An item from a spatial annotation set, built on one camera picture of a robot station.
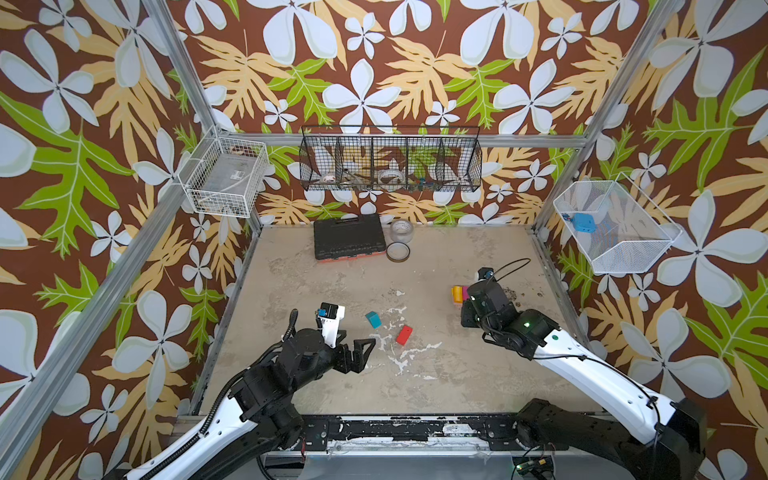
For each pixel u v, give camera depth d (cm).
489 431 75
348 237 114
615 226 82
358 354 61
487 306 58
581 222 86
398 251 113
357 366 61
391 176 99
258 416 49
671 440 38
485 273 69
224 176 86
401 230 119
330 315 61
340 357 61
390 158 98
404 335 91
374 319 94
